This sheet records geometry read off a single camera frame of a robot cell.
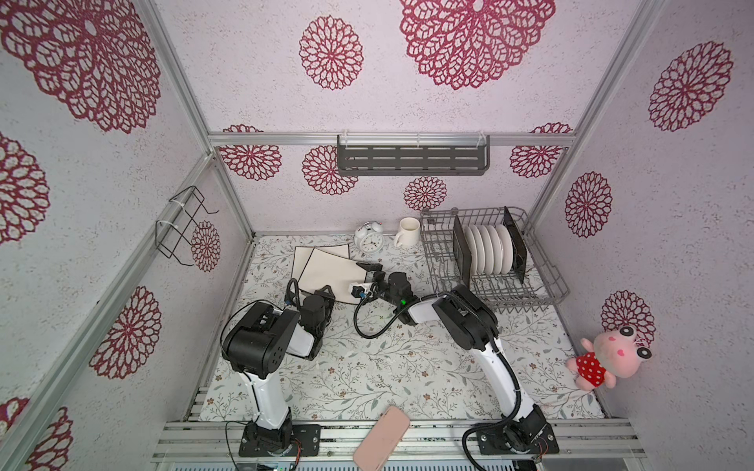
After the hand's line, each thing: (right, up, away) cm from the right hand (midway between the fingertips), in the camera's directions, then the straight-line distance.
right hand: (356, 265), depth 99 cm
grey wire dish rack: (+52, -10, +4) cm, 53 cm away
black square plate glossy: (+53, +6, -5) cm, 53 cm away
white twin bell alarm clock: (+4, +10, +8) cm, 13 cm away
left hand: (-8, -6, -2) cm, 10 cm away
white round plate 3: (+46, +5, -4) cm, 47 cm away
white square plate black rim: (-22, +4, +13) cm, 26 cm away
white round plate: (+41, +5, -2) cm, 41 cm away
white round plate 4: (+50, +6, -3) cm, 51 cm away
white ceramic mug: (+19, +13, +13) cm, 27 cm away
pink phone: (+8, -44, -25) cm, 51 cm away
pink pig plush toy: (+66, -22, -26) cm, 74 cm away
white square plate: (-11, -1, 0) cm, 11 cm away
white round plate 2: (+44, +6, -2) cm, 44 cm away
